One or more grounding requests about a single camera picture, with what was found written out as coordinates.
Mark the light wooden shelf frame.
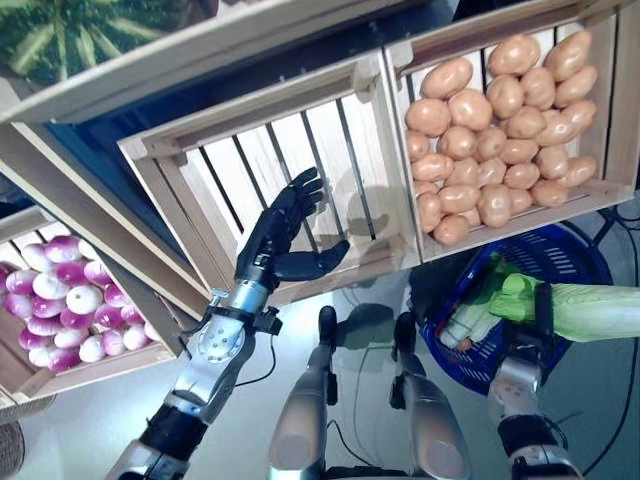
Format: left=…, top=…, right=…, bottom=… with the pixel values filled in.
left=0, top=119, right=216, bottom=361

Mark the silver right robot leg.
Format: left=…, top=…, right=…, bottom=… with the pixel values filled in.
left=392, top=312, right=474, bottom=480

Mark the brown wicker basket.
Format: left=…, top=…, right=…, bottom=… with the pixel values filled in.
left=0, top=419, right=26, bottom=476

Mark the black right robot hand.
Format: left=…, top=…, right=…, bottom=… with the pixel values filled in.
left=512, top=282, right=556, bottom=360

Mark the blue plastic shopping basket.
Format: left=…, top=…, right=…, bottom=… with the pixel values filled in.
left=418, top=223, right=614, bottom=396

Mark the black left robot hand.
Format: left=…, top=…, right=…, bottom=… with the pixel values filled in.
left=234, top=167, right=351, bottom=294

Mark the green striped pumpkin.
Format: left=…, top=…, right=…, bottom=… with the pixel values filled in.
left=0, top=0, right=194, bottom=86

